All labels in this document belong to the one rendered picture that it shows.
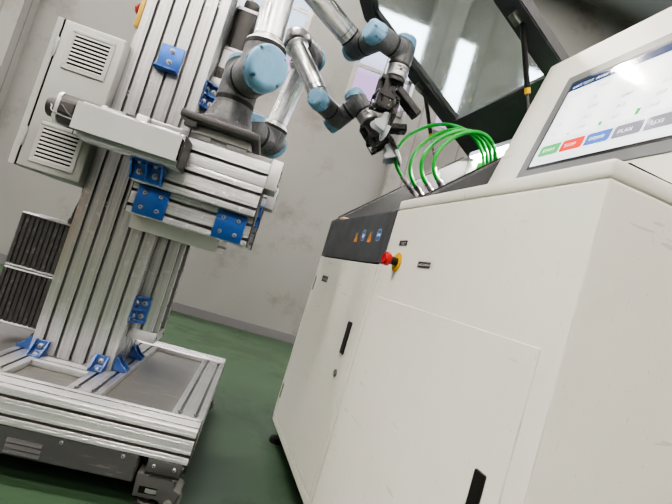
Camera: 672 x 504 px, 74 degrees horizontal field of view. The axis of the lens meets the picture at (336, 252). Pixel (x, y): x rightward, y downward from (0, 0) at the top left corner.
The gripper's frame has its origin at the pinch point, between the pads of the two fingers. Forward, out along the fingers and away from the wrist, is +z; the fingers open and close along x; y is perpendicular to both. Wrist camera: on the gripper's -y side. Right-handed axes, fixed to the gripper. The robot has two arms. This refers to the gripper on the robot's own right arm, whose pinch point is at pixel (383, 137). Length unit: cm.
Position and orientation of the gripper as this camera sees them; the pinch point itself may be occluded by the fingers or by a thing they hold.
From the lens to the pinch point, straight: 155.9
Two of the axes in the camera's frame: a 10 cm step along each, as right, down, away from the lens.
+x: 2.8, 0.3, -9.6
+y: -9.2, -2.9, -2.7
